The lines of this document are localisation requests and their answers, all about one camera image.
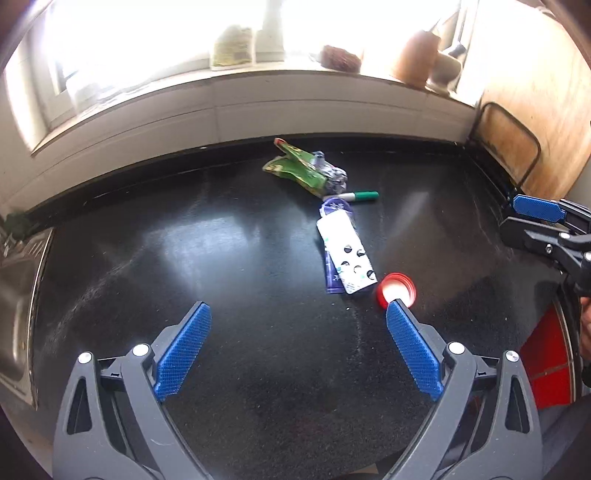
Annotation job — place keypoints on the brown scouring pad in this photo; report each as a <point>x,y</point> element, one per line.
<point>341,57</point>

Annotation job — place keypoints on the red lid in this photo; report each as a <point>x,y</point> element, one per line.
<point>397,288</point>

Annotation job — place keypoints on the person's right hand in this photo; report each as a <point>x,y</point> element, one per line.
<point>586,327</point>

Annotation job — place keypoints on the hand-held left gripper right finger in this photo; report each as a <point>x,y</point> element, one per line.
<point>413,350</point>

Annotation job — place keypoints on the white pill blister pack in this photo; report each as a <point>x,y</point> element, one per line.
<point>346,254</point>

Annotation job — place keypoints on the green packet with red tip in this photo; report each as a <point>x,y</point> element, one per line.
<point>295,168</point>

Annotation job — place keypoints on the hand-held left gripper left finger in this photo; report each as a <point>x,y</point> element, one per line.
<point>182,350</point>

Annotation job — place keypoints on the dark green rag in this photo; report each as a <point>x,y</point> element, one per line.
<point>16,224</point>

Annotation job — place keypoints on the green marker pen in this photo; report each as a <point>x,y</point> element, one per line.
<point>364,196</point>

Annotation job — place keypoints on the purple silver foil wrapper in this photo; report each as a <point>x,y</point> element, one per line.
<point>331,174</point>

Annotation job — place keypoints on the stainless steel sink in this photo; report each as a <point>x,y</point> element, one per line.
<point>21,314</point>

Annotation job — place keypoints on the window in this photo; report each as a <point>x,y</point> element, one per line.
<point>161,41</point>

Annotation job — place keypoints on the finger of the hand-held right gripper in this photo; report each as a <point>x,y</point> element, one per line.
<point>538,206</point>
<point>531,235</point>

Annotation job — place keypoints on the red bin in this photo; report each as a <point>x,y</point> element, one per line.
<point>549,360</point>

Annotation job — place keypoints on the white cup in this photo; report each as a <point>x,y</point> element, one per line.
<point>445,69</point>

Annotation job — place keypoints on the purple packet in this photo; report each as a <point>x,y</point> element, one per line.
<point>334,277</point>

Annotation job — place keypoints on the wooden board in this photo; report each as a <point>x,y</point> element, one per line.
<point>545,83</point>

